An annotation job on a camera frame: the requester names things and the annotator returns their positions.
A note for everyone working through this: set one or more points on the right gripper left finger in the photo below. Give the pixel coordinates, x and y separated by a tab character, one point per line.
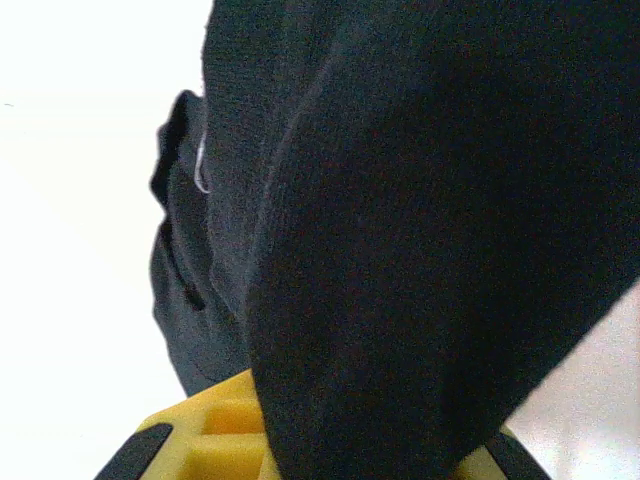
200	450

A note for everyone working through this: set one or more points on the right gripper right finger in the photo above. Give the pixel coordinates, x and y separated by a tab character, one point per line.
505	460

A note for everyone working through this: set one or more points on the black floral print t-shirt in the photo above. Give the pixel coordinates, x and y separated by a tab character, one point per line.
400	200

